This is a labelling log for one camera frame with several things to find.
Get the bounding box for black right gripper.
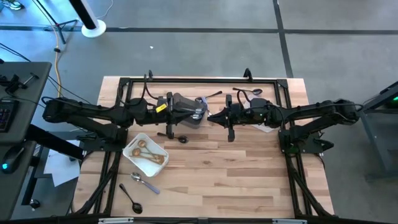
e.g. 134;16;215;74
207;95;254;143

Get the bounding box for white paper sheets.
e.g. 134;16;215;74
42;139;83;188

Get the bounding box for black computer green lights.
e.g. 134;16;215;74
384;90;398;110

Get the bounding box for black computer mouse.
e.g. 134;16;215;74
1;145;26;175

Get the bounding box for dark grey desk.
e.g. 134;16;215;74
0;141;37;221

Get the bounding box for black desk beam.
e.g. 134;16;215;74
25;123;86;161

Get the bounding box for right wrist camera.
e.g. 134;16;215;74
233;104;249;124

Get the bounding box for grey plastic bin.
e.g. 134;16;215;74
172;92;208;129

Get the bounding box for black clamp tool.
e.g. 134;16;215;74
0;72;40;95

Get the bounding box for grey side table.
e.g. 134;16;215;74
360;80;398;177

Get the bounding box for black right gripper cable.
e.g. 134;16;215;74
235;88;253;108

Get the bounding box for clear plastic bin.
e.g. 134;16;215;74
243;98;276;134

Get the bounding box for black tripod stand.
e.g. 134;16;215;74
30;0;79;45

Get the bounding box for black keyboard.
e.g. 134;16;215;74
0;99;19;134

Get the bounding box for black pole white round base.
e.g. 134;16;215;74
68;0;107;39

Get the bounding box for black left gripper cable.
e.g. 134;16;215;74
117;73;160;108

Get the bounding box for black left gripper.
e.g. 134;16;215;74
154;92;200;140

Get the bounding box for black spoon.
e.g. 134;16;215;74
119;182;144;215
232;87;264;96
195;90;223;104
156;132;190;144

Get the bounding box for yellow extension cable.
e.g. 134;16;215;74
48;23;62;118

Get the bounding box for white plastic bin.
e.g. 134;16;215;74
122;133;170;179

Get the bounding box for black crossbar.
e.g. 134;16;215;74
0;214;398;224

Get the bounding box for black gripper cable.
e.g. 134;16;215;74
117;73;160;108
235;88;253;108

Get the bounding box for silver metal bracket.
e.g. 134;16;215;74
98;217;134;224
272;218;308;224

